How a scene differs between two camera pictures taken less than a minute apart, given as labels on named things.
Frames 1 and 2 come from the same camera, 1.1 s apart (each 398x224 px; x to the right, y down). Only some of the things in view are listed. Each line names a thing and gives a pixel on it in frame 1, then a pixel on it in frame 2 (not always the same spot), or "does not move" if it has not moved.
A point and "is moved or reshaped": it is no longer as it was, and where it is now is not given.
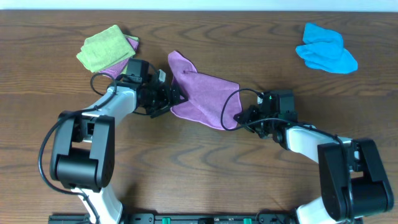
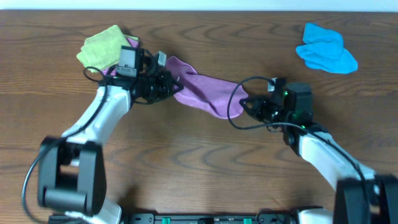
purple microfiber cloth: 209,99 is moved or reshaped
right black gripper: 247,115 → 257,109
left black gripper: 168,99 → 168,83
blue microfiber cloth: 324,49 does not move
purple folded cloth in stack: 116,70 does not move
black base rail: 186,218 does not move
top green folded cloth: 105,49 does not move
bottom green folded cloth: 132,37 does not move
